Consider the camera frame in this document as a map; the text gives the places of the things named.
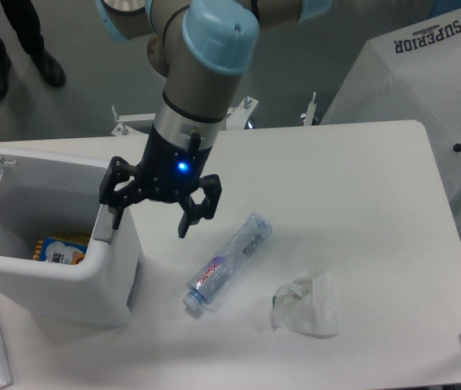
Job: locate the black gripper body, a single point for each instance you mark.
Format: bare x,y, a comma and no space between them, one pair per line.
166,171

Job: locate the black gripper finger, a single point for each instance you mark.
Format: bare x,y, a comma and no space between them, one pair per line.
122,185
194,212

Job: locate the white push-lid trash can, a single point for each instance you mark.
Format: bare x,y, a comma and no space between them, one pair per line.
44,194

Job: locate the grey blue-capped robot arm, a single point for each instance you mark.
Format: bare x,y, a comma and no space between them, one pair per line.
202,48

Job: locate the clear plastic water bottle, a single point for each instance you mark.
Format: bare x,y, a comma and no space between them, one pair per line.
227,263

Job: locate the colourful snack package in bin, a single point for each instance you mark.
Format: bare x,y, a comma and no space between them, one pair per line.
63,249

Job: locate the crumpled clear plastic wrapper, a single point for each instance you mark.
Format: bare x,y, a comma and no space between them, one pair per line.
307,306

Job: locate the white Superior umbrella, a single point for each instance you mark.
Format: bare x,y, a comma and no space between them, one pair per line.
413,73

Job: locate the white pedestal base frame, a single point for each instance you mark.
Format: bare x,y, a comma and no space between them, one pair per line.
237,118

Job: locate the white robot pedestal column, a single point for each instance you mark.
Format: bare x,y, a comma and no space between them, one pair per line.
158,55

